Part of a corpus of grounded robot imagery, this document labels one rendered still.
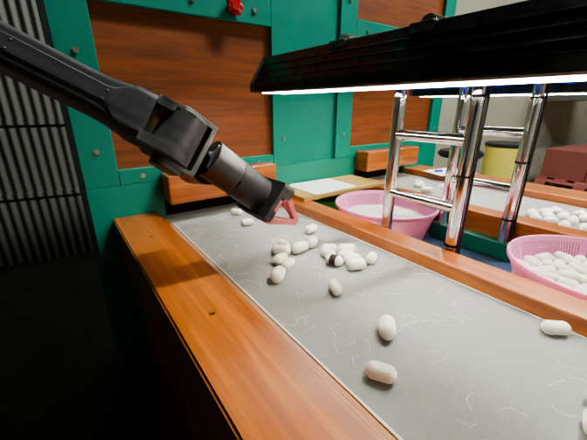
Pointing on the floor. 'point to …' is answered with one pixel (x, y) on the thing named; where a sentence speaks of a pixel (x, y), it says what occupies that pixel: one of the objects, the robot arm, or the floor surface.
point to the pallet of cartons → (564, 167)
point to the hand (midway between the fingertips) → (293, 220)
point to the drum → (500, 158)
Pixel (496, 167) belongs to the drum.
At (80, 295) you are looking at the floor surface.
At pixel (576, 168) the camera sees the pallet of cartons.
